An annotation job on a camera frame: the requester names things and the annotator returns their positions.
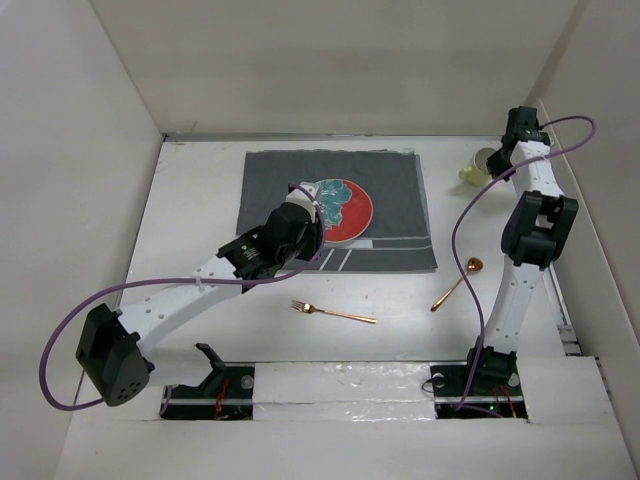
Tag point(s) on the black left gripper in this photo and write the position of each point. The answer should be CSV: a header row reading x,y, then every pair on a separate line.
x,y
312,231

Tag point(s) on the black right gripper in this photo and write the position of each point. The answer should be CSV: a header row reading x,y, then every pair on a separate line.
x,y
495,164

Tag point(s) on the yellow-green mug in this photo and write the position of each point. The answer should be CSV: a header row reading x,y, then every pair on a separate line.
x,y
476,172

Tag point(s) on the red and teal round plate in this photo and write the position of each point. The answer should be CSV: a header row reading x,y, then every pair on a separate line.
x,y
347,210

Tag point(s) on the grey striped cloth placemat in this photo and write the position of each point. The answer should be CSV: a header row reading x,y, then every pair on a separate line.
x,y
398,239

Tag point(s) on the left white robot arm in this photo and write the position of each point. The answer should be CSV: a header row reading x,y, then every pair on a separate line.
x,y
115,346

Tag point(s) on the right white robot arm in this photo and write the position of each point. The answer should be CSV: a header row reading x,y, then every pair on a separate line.
x,y
486,366

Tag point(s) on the copper fork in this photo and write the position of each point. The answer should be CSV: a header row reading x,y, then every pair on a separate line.
x,y
307,308

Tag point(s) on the copper spoon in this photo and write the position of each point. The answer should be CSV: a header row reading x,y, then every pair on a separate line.
x,y
473,265

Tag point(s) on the white foam front board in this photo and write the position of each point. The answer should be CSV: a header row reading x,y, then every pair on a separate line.
x,y
564,397

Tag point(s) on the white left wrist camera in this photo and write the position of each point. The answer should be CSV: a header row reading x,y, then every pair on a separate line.
x,y
303,195

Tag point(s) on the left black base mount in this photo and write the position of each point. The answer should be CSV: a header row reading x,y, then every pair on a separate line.
x,y
225,394

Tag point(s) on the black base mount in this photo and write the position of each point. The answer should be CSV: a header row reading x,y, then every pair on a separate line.
x,y
225,394
446,383

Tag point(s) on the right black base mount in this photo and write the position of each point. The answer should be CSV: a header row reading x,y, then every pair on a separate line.
x,y
446,383

